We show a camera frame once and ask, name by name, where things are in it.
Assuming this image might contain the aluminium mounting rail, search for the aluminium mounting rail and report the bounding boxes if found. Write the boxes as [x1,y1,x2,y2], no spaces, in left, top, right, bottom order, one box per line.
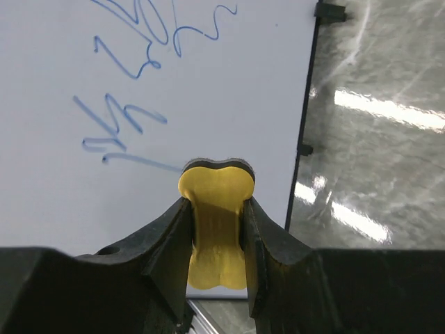
[175,299,225,334]

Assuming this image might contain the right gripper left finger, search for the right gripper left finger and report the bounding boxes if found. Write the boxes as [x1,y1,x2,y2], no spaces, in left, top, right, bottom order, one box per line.
[1,198,193,333]

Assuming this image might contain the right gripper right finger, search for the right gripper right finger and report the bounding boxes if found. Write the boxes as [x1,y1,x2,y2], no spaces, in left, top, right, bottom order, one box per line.
[242,199,444,333]

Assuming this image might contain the black whiteboard foot clip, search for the black whiteboard foot clip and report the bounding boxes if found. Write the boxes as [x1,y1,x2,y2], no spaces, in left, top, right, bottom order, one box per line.
[314,1,347,23]

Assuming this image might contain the white whiteboard black frame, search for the white whiteboard black frame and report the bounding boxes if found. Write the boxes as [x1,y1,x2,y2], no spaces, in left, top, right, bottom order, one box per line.
[0,0,323,300]

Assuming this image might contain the yellow bone-shaped eraser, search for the yellow bone-shaped eraser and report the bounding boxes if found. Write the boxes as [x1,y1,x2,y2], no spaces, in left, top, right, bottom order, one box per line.
[178,158,255,290]

